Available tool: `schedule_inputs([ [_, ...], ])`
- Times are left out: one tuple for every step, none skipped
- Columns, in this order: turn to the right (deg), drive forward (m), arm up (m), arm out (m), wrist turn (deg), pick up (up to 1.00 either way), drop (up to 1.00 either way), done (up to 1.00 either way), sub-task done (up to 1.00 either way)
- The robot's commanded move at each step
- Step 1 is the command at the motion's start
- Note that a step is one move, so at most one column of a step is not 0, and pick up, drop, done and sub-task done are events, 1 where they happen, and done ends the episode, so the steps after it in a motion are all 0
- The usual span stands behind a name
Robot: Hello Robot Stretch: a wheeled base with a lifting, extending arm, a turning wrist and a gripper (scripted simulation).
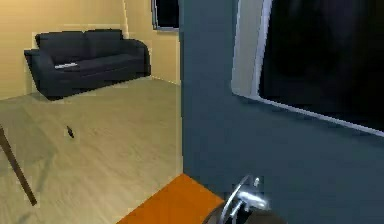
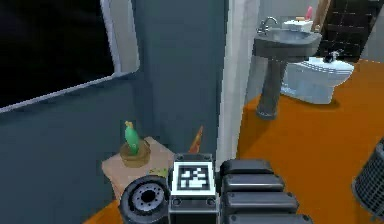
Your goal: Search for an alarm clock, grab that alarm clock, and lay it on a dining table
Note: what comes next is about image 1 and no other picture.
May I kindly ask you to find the dark blue sofa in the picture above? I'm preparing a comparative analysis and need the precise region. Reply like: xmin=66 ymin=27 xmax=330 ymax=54
xmin=23 ymin=28 xmax=152 ymax=99

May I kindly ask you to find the large white framed window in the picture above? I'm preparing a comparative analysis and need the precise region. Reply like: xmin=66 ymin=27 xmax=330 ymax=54
xmin=231 ymin=0 xmax=384 ymax=138

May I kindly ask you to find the brown wooden furniture leg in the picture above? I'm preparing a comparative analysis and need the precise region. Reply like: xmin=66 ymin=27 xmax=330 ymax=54
xmin=0 ymin=126 xmax=38 ymax=207

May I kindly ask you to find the silver metal round object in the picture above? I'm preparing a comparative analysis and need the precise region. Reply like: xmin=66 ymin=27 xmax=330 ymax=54
xmin=201 ymin=174 xmax=288 ymax=224

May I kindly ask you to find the grey flat object on sofa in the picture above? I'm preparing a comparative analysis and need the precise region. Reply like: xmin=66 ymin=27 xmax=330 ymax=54
xmin=54 ymin=62 xmax=79 ymax=70

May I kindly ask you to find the small grey framed window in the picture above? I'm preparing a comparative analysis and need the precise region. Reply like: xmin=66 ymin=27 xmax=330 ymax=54
xmin=151 ymin=0 xmax=180 ymax=33

